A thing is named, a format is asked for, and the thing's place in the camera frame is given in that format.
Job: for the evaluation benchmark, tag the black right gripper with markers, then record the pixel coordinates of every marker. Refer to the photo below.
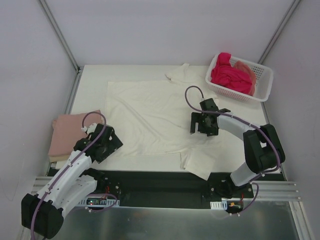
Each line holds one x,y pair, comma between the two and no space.
200,123

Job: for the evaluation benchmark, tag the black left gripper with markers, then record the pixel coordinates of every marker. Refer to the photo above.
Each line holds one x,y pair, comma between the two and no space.
110,145

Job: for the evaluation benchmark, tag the cream white t shirt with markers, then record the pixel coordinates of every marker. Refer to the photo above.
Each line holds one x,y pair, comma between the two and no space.
154,117

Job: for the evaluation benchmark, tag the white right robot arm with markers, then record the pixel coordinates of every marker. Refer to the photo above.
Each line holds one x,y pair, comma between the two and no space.
263,151

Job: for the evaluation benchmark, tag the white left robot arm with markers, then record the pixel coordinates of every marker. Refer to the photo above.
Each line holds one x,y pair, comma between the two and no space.
44,212

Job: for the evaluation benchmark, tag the folded pink t shirt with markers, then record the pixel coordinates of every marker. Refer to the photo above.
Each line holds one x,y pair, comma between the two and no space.
67,130

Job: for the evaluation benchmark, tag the crumpled red t shirt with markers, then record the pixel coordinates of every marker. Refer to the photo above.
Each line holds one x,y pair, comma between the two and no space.
225,75

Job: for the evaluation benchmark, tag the folded white t shirt bottom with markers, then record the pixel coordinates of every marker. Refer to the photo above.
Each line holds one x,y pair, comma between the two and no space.
60,164

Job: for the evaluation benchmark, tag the folded beige t shirt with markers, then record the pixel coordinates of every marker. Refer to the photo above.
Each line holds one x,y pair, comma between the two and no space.
61,158

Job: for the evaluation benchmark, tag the crumpled salmon pink garment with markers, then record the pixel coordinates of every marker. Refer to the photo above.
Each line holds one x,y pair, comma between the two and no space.
239,65

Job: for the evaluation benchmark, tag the white plastic laundry basket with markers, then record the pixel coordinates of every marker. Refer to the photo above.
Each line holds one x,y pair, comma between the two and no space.
264,80

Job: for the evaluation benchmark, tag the aluminium front rail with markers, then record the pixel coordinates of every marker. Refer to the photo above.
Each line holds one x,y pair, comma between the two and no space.
276,191

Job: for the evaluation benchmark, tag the aluminium corner post right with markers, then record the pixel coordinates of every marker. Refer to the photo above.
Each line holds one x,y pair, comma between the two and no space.
279,29

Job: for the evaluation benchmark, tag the aluminium corner post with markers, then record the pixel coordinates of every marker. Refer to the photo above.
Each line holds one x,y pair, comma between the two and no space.
279,29
54,24

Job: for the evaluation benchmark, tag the aluminium corner post left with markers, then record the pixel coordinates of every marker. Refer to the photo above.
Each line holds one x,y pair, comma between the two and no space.
54,24

